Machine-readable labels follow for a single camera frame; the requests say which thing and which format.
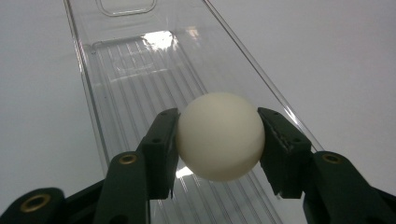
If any clear plastic storage bin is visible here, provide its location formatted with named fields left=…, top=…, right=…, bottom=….
left=64, top=0, right=325, bottom=224

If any white ping pong ball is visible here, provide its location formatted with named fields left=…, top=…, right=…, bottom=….
left=176, top=91, right=266, bottom=182

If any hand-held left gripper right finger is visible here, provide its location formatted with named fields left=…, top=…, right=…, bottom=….
left=257, top=106, right=313, bottom=200

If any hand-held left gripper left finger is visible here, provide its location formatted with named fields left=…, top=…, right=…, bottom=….
left=136, top=107, right=181, bottom=201

